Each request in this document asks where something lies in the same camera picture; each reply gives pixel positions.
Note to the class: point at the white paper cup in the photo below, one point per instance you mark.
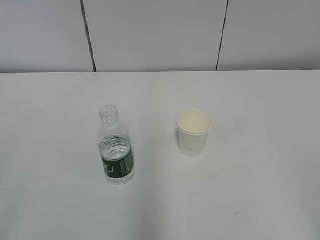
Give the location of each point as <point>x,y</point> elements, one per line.
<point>193,126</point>

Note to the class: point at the clear water bottle green label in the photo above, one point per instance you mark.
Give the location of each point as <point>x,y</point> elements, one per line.
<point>115,146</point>

